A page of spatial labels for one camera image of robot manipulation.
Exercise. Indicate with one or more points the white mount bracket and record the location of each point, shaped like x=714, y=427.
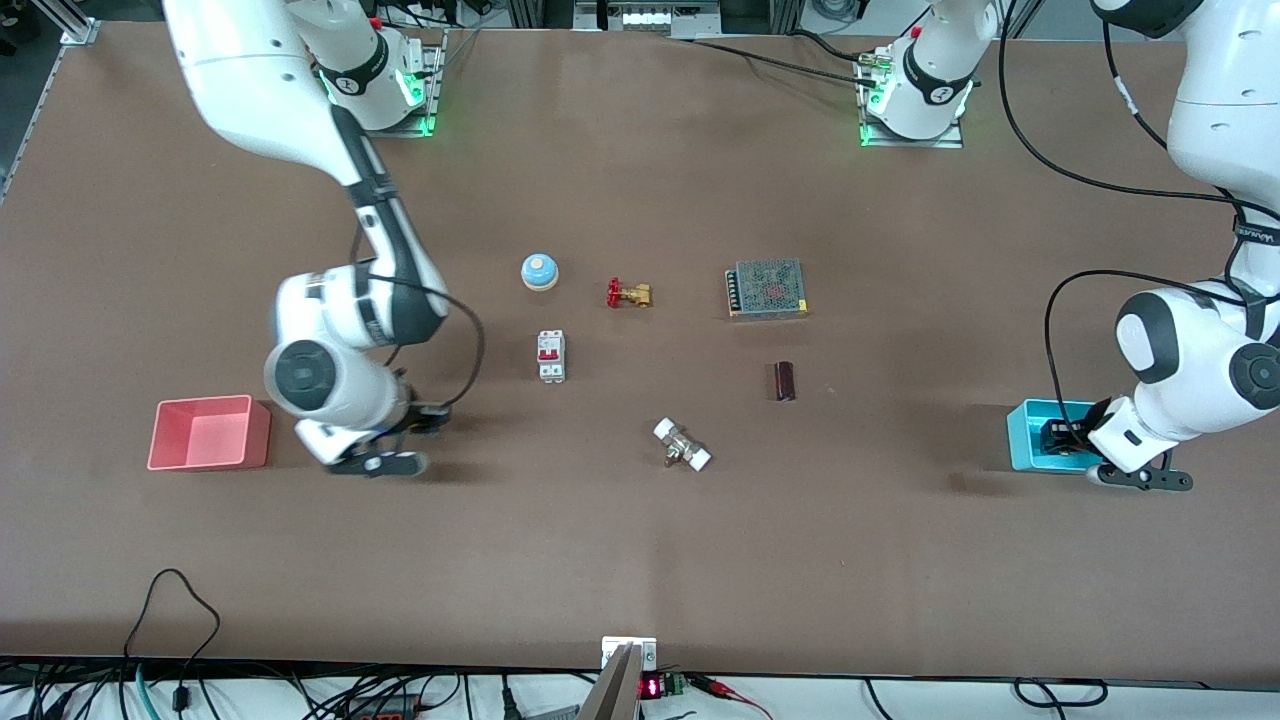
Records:
x=648, y=650

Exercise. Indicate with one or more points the grey camera mount bar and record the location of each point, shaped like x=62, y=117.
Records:
x=615, y=690

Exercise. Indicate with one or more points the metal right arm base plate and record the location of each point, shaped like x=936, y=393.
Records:
x=432, y=90

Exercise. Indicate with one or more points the blue plastic box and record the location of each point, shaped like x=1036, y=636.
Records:
x=1025, y=440

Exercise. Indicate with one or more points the aluminium frame profile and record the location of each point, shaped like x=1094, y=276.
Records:
x=70, y=22

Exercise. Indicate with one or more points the red plastic box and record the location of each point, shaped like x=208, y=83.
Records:
x=208, y=434

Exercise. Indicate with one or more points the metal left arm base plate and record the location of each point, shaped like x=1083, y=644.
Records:
x=945, y=140

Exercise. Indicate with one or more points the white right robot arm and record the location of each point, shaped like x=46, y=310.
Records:
x=320, y=380

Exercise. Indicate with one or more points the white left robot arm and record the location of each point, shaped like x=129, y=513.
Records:
x=1200, y=340

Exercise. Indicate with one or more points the white circuit breaker red switch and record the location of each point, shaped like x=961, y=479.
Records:
x=551, y=356

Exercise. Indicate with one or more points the red digit display module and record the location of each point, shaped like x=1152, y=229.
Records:
x=660, y=686

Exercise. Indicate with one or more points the brass fitting with white caps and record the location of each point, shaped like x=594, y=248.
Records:
x=681, y=444

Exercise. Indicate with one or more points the metal mesh power supply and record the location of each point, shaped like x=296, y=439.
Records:
x=768, y=288

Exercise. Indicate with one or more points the blue dome push button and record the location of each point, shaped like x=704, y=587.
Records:
x=539, y=271

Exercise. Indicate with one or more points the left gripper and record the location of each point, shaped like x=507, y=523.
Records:
x=1063, y=437

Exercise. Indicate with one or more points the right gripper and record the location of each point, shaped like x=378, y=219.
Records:
x=424, y=416

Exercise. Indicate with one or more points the dark brown cylindrical capacitor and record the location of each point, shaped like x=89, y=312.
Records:
x=785, y=381

